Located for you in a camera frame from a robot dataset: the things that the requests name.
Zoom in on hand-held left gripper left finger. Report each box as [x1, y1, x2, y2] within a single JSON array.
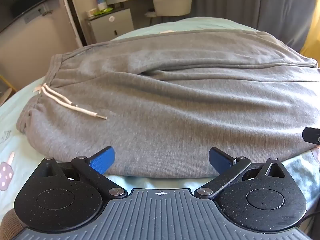
[[37, 146, 128, 199]]

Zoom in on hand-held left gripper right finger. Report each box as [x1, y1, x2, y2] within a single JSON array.
[[194, 147, 288, 198]]

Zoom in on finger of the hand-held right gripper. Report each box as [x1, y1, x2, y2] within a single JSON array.
[[302, 127, 320, 145]]

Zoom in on grey drawstring pants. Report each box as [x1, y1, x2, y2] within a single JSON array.
[[15, 29, 320, 179]]

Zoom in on light blue printed bed sheet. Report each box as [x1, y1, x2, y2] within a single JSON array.
[[0, 17, 320, 220]]

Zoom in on brown ribbed cloth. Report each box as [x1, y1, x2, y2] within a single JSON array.
[[0, 209, 25, 240]]

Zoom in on grey cabinet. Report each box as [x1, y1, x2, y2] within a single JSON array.
[[84, 8, 135, 47]]

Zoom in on grey curtain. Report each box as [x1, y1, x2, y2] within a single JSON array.
[[189, 0, 316, 53]]

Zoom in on white panel with black edge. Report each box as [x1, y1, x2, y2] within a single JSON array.
[[58, 0, 87, 47]]

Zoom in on green tray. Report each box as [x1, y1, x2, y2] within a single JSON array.
[[86, 7, 113, 18]]

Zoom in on white upholstered chair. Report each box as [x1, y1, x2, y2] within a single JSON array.
[[146, 0, 197, 27]]

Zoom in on black television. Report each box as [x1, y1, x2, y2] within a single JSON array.
[[0, 0, 60, 32]]

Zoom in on black cable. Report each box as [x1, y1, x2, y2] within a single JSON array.
[[301, 211, 320, 225]]

